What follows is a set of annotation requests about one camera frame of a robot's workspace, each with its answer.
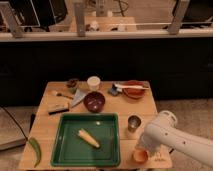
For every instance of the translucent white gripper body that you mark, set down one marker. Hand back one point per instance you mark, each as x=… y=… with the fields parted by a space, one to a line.
x=149 y=144

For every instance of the orange red apple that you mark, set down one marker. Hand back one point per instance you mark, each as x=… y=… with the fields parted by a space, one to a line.
x=140 y=156

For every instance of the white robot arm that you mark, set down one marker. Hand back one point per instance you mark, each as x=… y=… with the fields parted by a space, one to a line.
x=161 y=130

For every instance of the dark purple bowl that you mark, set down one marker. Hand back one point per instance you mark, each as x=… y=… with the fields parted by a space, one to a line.
x=94 y=102

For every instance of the small metal cup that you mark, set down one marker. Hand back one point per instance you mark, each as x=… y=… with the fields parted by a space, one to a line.
x=134 y=123

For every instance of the orange plate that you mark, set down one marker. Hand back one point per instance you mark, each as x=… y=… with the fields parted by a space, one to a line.
x=134 y=93

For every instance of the green plastic tray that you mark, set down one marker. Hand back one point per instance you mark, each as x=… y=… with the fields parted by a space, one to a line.
x=72 y=151

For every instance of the blue grey small object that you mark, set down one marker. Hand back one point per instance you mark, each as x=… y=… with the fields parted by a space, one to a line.
x=113 y=91

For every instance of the white spatula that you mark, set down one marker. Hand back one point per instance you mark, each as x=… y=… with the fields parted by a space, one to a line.
x=130 y=86

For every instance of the yellow corn cob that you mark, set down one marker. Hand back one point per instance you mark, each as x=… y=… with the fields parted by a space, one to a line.
x=88 y=138

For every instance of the small white cup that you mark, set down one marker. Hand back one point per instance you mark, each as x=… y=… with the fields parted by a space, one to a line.
x=94 y=83

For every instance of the green chili pepper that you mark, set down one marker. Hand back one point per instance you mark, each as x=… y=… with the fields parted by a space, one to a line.
x=37 y=149

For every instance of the wooden block with black handle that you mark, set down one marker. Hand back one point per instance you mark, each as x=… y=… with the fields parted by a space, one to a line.
x=58 y=108

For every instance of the wooden handled brush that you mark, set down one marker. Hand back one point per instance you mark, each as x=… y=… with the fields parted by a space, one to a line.
x=56 y=93

